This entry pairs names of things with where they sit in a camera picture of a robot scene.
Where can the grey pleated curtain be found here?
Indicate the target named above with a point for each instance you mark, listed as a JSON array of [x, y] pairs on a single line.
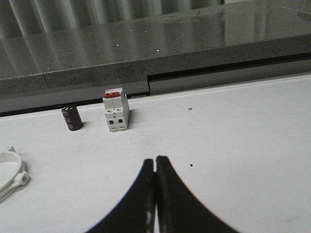
[[97, 14]]

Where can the white circuit breaker red switch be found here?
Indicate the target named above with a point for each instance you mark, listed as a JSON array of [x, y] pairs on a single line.
[[116, 109]]

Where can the black cylindrical capacitor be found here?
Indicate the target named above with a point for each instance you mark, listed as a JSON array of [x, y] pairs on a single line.
[[72, 117]]

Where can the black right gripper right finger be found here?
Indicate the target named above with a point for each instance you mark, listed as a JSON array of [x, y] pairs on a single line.
[[179, 211]]

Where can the grey stone countertop ledge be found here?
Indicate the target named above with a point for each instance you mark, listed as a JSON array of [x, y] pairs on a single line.
[[79, 64]]

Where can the white half-ring pipe clamp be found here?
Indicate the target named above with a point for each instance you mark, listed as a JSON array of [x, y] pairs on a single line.
[[13, 172]]

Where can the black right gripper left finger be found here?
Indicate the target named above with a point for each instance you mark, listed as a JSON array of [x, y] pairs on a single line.
[[135, 212]]

